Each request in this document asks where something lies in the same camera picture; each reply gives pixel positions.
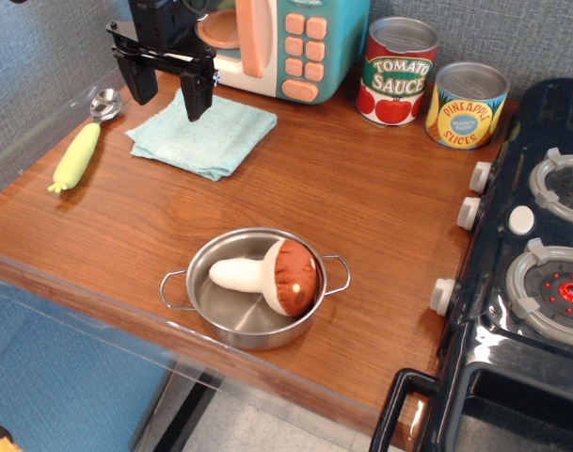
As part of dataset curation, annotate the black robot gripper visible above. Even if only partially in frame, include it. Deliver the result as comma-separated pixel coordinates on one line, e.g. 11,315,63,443
106,1,216,122

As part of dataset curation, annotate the light blue folded cloth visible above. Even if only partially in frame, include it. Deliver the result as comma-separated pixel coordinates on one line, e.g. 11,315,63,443
126,90,278,182

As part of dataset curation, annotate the teal toy microwave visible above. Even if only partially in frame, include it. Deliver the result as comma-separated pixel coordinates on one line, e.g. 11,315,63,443
197,0,370,105

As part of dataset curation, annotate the plush brown mushroom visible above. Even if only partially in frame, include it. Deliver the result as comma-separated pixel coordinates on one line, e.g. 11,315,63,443
209,239,317,317

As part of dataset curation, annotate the tomato sauce can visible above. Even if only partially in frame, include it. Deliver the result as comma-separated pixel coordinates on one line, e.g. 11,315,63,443
357,16,439,126

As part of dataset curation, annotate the small steel pot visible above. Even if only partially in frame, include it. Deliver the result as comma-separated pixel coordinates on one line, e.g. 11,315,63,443
162,227,351,350

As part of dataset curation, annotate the pineapple slices can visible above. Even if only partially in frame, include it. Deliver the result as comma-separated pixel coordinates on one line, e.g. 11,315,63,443
425,61,510,150

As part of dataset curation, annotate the black toy stove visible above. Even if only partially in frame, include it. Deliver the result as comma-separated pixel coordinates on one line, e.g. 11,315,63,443
371,78,573,451

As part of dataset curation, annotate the spoon with yellow-green handle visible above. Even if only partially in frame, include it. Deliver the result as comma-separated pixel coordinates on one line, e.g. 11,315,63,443
48,89,122,193

